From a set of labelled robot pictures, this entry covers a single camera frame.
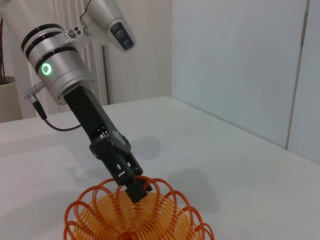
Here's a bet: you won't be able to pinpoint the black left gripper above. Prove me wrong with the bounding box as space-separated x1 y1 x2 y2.
63 84 154 204

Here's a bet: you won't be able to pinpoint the orange wire spiral basket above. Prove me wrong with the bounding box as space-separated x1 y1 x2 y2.
62 174 215 240

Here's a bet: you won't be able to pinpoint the beige plant pot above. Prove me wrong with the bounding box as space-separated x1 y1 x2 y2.
0 76 23 123

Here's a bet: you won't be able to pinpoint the dark red plant stems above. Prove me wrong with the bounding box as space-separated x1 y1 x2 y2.
0 16 9 85

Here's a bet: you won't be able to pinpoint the left arm connector cable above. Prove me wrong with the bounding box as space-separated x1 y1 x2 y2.
24 84 84 132

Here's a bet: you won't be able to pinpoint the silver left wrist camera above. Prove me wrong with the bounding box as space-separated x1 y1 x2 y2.
62 24 85 42

